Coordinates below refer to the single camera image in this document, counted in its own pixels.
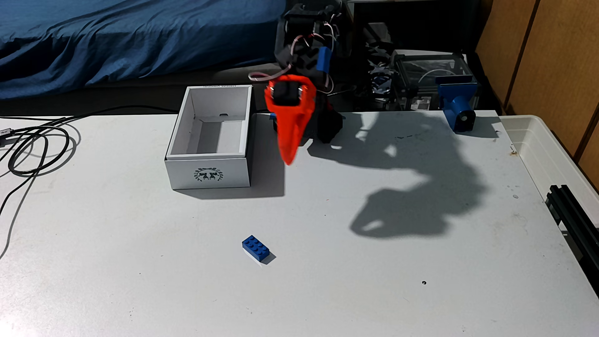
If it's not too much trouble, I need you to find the blue toy brick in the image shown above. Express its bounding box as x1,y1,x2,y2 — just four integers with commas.
242,234,270,262

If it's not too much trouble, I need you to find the white cardboard box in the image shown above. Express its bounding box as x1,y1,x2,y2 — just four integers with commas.
165,85,253,190

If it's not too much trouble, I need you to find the black shelf unit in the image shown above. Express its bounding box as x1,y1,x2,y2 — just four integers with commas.
346,0,483,112

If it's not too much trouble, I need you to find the blue bed sheet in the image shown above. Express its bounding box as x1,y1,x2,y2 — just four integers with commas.
0,0,287,100

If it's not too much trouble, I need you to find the white plastic bin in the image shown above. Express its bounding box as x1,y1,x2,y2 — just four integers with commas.
498,115,599,235

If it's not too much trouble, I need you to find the brown wooden cabinet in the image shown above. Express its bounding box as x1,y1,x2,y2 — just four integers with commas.
475,0,599,193

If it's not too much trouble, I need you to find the black aluminium extrusion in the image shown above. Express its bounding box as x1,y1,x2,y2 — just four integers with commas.
545,185,599,298

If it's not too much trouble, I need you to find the clear plastic enclosure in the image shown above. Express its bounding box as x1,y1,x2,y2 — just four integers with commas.
391,50,478,112

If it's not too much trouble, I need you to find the dark bed frame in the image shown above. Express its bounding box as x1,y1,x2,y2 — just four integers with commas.
0,63,287,118

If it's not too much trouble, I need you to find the blue printed plastic mount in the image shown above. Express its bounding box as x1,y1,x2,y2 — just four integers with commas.
436,83,479,133

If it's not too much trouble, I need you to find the black cable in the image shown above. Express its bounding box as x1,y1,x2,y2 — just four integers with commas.
0,105,181,260

